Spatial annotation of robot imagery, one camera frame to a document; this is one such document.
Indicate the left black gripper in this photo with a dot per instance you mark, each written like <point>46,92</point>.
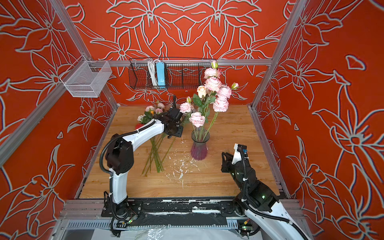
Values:
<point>179,132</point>

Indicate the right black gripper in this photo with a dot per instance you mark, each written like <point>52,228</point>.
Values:
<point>226,165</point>

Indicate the pink peony flower stem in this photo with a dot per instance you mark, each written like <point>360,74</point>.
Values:
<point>195,117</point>

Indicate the purple glass fluted vase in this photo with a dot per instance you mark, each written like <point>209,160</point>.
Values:
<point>199,150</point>

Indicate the cream rose flower stem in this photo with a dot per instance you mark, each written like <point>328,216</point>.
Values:
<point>200,101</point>

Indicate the green flower stem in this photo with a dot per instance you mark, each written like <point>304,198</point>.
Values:
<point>213,82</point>

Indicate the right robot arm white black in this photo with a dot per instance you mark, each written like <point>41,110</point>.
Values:
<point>256,201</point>

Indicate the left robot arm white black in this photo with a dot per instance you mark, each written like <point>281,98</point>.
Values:
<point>117,157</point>

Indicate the bunch of artificial flowers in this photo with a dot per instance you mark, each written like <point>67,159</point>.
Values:
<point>154,156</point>

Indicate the light blue box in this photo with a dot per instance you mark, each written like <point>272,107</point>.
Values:
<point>160,66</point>

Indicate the black wire wall basket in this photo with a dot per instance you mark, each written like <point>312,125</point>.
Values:
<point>181,73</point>

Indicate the white mesh wall basket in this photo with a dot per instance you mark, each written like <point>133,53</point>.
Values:
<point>85,81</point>

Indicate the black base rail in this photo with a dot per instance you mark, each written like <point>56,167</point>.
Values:
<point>208,212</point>

